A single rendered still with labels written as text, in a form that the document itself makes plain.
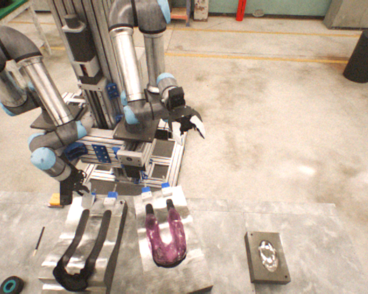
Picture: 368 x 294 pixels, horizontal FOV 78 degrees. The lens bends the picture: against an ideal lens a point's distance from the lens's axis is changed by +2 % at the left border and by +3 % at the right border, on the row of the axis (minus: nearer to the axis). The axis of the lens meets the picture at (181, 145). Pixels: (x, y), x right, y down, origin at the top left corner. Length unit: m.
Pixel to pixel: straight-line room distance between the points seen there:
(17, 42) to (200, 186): 1.79
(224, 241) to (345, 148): 2.24
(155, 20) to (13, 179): 2.28
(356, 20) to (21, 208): 6.15
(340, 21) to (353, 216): 4.36
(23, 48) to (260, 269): 1.27
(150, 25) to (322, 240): 1.25
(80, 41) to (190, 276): 1.12
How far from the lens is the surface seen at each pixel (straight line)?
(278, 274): 1.16
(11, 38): 1.07
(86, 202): 1.23
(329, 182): 2.73
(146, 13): 1.00
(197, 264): 1.06
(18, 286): 1.31
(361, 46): 4.25
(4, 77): 1.21
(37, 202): 1.51
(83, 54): 1.26
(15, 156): 3.09
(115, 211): 1.21
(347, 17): 6.14
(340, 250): 1.41
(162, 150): 2.29
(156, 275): 1.06
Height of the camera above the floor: 1.94
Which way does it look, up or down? 48 degrees down
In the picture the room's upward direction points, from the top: straight up
